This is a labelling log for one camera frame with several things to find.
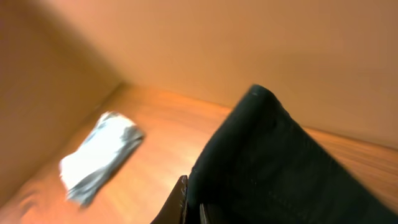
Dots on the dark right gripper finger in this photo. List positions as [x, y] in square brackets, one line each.
[174, 210]

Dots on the black shorts garment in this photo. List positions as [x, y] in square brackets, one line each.
[260, 166]

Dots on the folded light blue jeans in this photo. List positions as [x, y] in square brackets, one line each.
[83, 172]

